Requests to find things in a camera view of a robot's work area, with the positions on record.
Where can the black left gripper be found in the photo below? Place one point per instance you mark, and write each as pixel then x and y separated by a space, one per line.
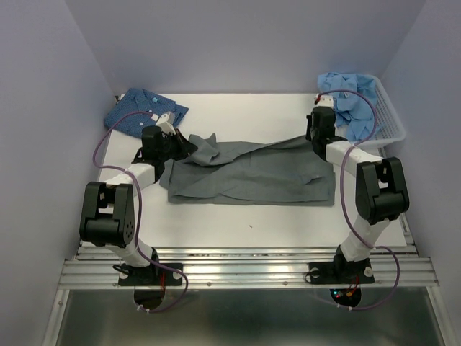
pixel 185 147

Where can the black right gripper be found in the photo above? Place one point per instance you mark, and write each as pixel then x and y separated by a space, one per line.
pixel 310 117

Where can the grey long sleeve shirt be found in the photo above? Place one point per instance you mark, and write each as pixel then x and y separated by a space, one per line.
pixel 244 173

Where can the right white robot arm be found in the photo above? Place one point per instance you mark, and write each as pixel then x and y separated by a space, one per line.
pixel 381 194

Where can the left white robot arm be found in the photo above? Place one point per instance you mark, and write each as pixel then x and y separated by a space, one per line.
pixel 108 212

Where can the light blue shirt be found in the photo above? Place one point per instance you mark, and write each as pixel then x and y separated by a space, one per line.
pixel 351 110

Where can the blue checked folded shirt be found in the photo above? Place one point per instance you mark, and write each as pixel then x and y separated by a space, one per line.
pixel 146 108

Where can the white plastic laundry basket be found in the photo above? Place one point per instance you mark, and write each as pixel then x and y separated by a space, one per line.
pixel 390 128

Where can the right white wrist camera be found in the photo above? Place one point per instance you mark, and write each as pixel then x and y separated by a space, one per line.
pixel 324 100

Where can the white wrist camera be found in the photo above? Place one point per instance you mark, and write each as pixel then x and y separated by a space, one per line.
pixel 324 100
pixel 165 122

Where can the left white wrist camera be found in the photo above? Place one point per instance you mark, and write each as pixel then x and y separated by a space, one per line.
pixel 165 122

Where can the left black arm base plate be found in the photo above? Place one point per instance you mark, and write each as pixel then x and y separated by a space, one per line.
pixel 130 276

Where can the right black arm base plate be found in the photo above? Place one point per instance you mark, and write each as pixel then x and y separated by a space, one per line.
pixel 339 271

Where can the aluminium front rail frame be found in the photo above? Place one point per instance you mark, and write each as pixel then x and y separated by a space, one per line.
pixel 246 267

